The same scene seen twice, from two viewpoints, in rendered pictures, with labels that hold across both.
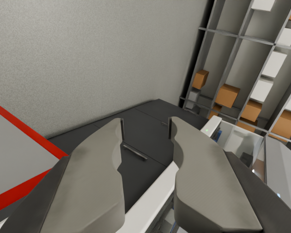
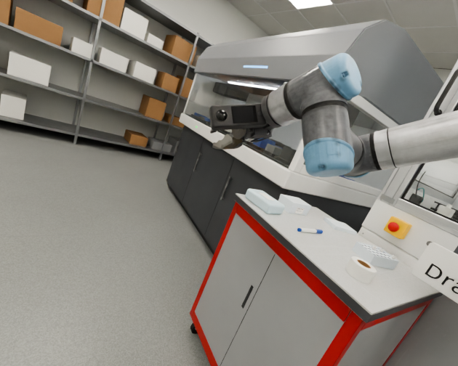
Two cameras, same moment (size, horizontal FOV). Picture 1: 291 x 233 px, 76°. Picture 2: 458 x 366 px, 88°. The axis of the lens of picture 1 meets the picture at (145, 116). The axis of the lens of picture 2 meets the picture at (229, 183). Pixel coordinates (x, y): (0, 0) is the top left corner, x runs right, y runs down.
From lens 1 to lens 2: 52 cm
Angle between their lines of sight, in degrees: 13
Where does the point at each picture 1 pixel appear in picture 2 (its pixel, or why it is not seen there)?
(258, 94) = (148, 75)
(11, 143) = (228, 250)
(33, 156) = (234, 232)
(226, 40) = (86, 111)
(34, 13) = (111, 287)
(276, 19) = (57, 57)
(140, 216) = (270, 169)
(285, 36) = (81, 49)
